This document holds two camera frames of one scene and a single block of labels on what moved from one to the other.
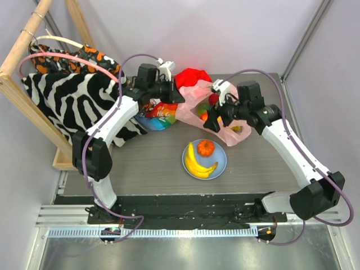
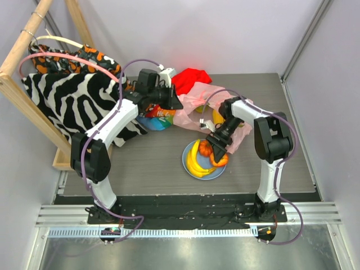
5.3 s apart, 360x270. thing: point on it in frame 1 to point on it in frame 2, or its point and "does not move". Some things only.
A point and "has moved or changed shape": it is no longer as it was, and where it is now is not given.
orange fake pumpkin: [206, 148] does not move
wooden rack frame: [19, 93] does not move
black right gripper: [221, 113] to [218, 139]
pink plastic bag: [190, 95] has moved or changed shape
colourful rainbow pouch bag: [157, 115] does not move
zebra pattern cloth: [73, 102] does not move
